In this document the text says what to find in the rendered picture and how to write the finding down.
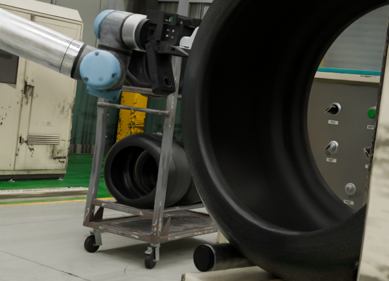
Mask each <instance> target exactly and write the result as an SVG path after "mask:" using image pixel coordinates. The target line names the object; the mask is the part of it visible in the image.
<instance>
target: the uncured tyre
mask: <svg viewBox="0 0 389 281"><path fill-rule="evenodd" d="M386 5H389V0H213V1H212V3H211V5H210V7H209V8H208V10H207V11H206V13H205V15H204V17H203V19H202V21H201V23H200V25H199V28H198V30H197V32H196V35H195V37H194V40H193V43H192V46H191V48H190V52H189V56H188V60H187V63H186V68H185V74H184V81H183V85H182V97H181V124H182V136H183V141H184V147H185V153H186V158H187V161H188V165H189V168H190V172H191V174H192V177H193V181H194V184H195V186H196V189H197V191H198V193H199V196H200V198H201V201H202V203H203V205H204V207H205V209H206V210H207V212H208V214H209V215H210V217H211V219H212V220H213V222H214V224H215V225H216V226H217V228H218V229H219V230H220V232H221V233H222V235H223V236H224V237H225V238H226V239H227V240H228V241H229V243H230V244H231V245H232V246H233V247H234V248H235V249H236V250H237V251H238V252H240V253H241V254H242V255H243V256H244V257H245V258H247V259H248V260H250V261H251V262H252V263H254V264H255V265H257V266H258V267H260V268H262V269H263V270H265V271H266V272H268V273H270V274H273V275H275V276H278V277H279V278H282V279H285V280H288V281H357V273H358V266H359V257H360V252H361V244H362V236H363V231H364V222H365V214H366V206H367V204H366V205H364V206H363V207H362V208H361V209H359V210H358V211H355V210H353V209H352V208H350V207H349V206H347V205H346V204H345V203H344V202H343V201H342V200H340V199H339V198H338V197H337V196H336V195H335V193H334V192H333V191H332V190H331V189H330V187H329V186H328V184H327V183H326V182H325V180H324V178H323V177H322V175H321V173H320V171H319V169H318V167H317V165H316V162H315V160H314V157H313V153H312V151H311V146H310V142H309V135H308V128H307V109H308V103H309V95H310V90H311V86H312V83H313V80H314V77H315V74H316V72H317V69H318V67H319V65H320V63H321V61H322V59H323V57H324V56H325V54H326V52H327V51H328V49H329V48H330V46H331V45H332V44H333V43H334V41H335V40H336V38H337V37H338V36H339V35H340V34H341V33H342V32H343V31H344V30H345V29H346V28H347V27H348V26H350V25H351V24H352V23H353V22H355V21H356V20H358V19H359V18H360V17H362V16H364V15H365V14H367V13H369V12H371V11H373V10H375V9H378V8H380V7H383V6H386Z"/></svg>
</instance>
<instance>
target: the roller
mask: <svg viewBox="0 0 389 281"><path fill-rule="evenodd" d="M193 261H194V264H195V266H196V268H197V269H198V270H199V271H201V272H211V271H220V270H226V269H235V268H246V267H255V266H257V265H255V264H254V263H252V262H251V261H250V260H248V259H247V258H245V257H244V256H243V255H242V254H241V253H240V252H238V251H237V250H236V249H235V248H234V247H233V246H232V245H231V244H230V243H215V244H204V245H199V246H198V247H196V249H195V251H194V254H193Z"/></svg>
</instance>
